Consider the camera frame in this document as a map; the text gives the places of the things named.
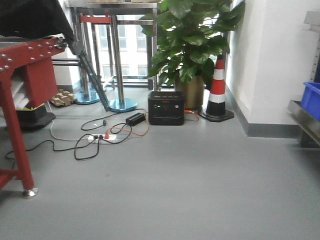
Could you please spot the black portable power station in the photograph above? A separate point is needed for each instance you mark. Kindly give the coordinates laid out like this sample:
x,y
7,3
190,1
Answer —
x,y
166,108

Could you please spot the black power adapter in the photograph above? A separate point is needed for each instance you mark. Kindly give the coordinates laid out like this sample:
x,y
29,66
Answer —
x,y
135,119

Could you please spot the orange white traffic cone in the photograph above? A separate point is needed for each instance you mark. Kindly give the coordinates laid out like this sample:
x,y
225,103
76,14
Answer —
x,y
216,109

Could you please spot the white power strip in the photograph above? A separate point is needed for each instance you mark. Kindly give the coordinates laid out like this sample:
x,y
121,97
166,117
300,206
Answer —
x,y
100,138

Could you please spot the green potted plant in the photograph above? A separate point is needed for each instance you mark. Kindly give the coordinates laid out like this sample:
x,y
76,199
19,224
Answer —
x,y
189,34

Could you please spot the wooden blocks pile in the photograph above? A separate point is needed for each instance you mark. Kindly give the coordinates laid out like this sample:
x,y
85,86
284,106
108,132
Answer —
x,y
63,98

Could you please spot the black tripod leg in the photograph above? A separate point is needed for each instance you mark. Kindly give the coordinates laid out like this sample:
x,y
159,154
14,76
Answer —
x,y
78,49

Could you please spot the red metal stand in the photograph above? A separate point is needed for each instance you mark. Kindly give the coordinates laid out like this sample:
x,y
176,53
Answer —
x,y
27,78

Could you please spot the blue bin on rack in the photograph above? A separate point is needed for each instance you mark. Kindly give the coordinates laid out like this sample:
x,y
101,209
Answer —
x,y
311,99

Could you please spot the black cloth cover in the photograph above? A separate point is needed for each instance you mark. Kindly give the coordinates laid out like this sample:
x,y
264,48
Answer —
x,y
33,19

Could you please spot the chrome barrier post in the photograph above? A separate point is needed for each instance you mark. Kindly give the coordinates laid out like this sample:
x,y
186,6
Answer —
x,y
87,94
120,104

